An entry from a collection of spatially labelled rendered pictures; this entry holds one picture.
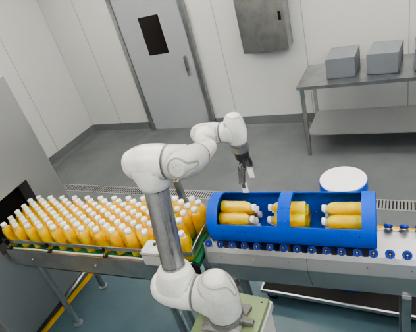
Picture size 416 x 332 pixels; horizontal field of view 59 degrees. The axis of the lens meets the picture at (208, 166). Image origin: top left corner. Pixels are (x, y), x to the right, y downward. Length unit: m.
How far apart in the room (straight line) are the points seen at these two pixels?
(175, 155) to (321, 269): 1.16
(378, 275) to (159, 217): 1.18
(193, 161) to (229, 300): 0.61
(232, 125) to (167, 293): 0.82
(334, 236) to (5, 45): 5.61
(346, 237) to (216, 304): 0.74
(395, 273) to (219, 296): 0.95
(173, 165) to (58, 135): 5.70
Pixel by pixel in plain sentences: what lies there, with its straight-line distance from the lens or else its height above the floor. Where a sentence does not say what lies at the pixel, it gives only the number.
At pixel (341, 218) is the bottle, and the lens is 1.98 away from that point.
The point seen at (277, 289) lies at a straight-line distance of 3.00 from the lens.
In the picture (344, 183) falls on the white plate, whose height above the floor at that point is 1.04.
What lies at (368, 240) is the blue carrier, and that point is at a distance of 1.95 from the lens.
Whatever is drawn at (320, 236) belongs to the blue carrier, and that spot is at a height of 1.10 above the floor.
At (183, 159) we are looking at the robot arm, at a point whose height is 1.85.
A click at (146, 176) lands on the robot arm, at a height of 1.79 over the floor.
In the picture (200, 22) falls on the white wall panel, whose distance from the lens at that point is 5.44.
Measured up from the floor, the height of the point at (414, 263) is 0.92.
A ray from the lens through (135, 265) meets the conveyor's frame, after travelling 2.50.
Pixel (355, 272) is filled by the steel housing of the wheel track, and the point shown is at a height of 0.85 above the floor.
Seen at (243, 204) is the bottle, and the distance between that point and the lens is 2.10.
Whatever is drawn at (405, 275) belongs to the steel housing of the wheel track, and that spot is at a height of 0.86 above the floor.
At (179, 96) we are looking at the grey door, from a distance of 5.97.
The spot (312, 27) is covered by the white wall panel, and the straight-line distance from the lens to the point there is 5.01.
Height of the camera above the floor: 2.44
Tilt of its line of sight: 30 degrees down
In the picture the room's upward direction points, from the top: 17 degrees counter-clockwise
